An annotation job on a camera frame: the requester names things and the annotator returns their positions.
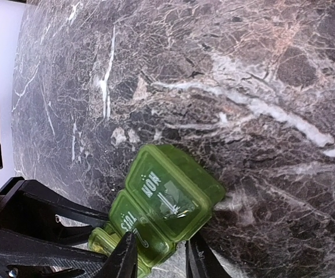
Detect green pill organizer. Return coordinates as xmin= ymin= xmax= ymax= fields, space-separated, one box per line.
xmin=88 ymin=144 xmax=225 ymax=277

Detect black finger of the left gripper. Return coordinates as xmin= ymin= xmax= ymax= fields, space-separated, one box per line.
xmin=19 ymin=180 xmax=109 ymax=228
xmin=0 ymin=229 xmax=107 ymax=277

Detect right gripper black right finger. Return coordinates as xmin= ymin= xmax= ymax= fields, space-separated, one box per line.
xmin=185 ymin=236 xmax=228 ymax=278

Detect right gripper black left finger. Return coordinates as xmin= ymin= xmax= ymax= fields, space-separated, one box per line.
xmin=96 ymin=232 xmax=138 ymax=278

